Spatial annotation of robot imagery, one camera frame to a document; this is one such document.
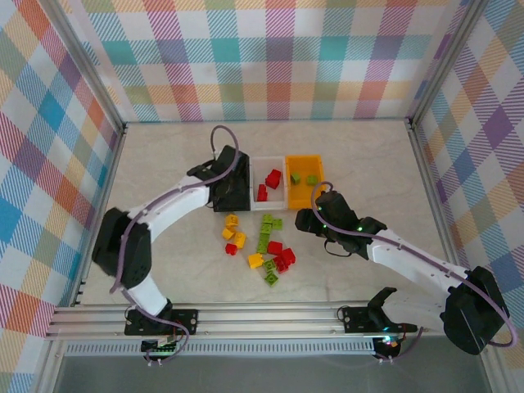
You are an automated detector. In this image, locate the black plastic bin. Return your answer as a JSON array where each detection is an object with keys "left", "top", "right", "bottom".
[{"left": 210, "top": 155, "right": 252, "bottom": 214}]

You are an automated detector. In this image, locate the white plastic bin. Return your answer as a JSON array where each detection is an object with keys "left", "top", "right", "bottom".
[{"left": 249, "top": 155, "right": 287, "bottom": 210}]

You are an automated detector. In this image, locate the orange plastic bin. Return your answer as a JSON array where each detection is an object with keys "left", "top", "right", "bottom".
[{"left": 284, "top": 153, "right": 324, "bottom": 210}]

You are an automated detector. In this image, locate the green circuit board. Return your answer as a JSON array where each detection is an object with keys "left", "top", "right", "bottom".
[{"left": 141, "top": 337, "right": 182, "bottom": 355}]

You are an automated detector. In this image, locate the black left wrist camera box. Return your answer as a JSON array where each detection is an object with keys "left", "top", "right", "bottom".
[{"left": 215, "top": 144, "right": 251, "bottom": 178}]

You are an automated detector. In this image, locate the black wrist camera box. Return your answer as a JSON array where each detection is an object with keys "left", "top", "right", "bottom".
[
  {"left": 215, "top": 144, "right": 251, "bottom": 178},
  {"left": 315, "top": 190, "right": 350, "bottom": 219}
]

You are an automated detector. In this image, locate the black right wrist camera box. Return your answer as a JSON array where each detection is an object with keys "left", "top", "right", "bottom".
[{"left": 315, "top": 190, "right": 350, "bottom": 219}]

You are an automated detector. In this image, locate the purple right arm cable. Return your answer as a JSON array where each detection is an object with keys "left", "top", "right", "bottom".
[{"left": 313, "top": 182, "right": 517, "bottom": 364}]

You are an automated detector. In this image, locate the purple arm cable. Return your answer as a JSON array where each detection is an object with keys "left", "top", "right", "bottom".
[
  {"left": 109, "top": 124, "right": 241, "bottom": 364},
  {"left": 313, "top": 182, "right": 517, "bottom": 364}
]

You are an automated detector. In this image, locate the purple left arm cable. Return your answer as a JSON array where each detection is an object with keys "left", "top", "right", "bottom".
[{"left": 109, "top": 124, "right": 241, "bottom": 364}]

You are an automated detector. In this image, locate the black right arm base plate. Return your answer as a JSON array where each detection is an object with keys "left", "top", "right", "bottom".
[{"left": 341, "top": 305, "right": 418, "bottom": 334}]

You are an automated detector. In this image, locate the aluminium side rail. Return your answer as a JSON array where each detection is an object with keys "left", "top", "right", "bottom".
[
  {"left": 404, "top": 118, "right": 508, "bottom": 393},
  {"left": 69, "top": 122, "right": 129, "bottom": 308}
]

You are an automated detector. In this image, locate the wide aluminium mounting rail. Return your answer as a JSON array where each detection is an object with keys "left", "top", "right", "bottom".
[{"left": 44, "top": 305, "right": 451, "bottom": 341}]

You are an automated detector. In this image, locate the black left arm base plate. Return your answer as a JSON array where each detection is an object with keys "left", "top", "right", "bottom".
[{"left": 124, "top": 307, "right": 200, "bottom": 337}]

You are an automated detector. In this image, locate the grey slotted cable duct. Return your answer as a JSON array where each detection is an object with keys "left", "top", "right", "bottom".
[{"left": 65, "top": 341, "right": 377, "bottom": 356}]

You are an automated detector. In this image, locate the aluminium frame post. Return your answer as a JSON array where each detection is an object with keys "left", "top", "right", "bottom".
[
  {"left": 404, "top": 0, "right": 492, "bottom": 128},
  {"left": 40, "top": 0, "right": 128, "bottom": 136}
]

